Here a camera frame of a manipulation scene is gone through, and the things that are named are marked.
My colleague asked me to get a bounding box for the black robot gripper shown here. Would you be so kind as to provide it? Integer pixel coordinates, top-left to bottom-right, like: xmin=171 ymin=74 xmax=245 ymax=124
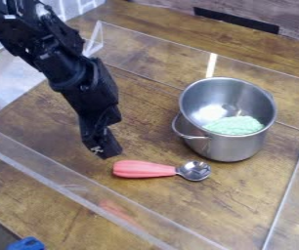
xmin=47 ymin=58 xmax=122 ymax=159

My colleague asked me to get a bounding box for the pink handled metal spoon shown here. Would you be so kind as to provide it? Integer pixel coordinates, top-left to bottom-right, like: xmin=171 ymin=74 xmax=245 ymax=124
xmin=111 ymin=160 xmax=210 ymax=182

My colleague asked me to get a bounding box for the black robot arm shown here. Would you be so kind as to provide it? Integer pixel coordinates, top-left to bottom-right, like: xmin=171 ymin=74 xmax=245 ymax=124
xmin=0 ymin=0 xmax=122 ymax=159

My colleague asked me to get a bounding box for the stainless steel pot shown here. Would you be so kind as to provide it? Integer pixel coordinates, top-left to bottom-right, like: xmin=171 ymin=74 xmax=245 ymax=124
xmin=171 ymin=77 xmax=277 ymax=162

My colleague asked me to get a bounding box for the green food lump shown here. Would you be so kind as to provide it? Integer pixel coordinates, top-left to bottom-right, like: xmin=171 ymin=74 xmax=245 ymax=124
xmin=203 ymin=116 xmax=265 ymax=135

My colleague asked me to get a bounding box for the blue object at corner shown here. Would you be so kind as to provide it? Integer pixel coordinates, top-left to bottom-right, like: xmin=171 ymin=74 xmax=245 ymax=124
xmin=6 ymin=236 xmax=45 ymax=250

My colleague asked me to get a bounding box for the black strip on table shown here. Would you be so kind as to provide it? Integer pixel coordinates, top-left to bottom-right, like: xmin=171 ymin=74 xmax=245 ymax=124
xmin=193 ymin=7 xmax=279 ymax=34

